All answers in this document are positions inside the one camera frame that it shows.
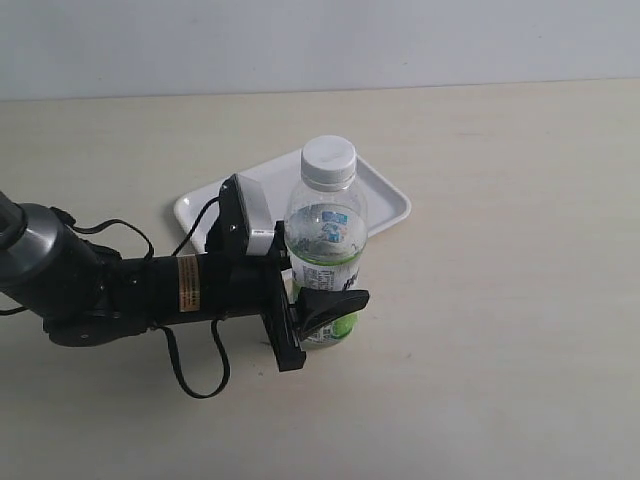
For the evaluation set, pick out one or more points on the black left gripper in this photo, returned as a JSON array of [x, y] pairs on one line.
[[225, 283]]

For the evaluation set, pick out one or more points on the clear plastic drink bottle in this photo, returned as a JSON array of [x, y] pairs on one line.
[[326, 233]]

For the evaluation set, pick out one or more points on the white bottle cap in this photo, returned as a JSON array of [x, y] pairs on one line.
[[328, 163]]

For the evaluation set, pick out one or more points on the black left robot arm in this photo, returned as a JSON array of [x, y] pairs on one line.
[[88, 295]]

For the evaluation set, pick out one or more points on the white rectangular plastic tray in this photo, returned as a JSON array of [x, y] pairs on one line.
[[386, 205]]

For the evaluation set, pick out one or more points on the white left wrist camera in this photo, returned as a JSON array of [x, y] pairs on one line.
[[244, 226]]

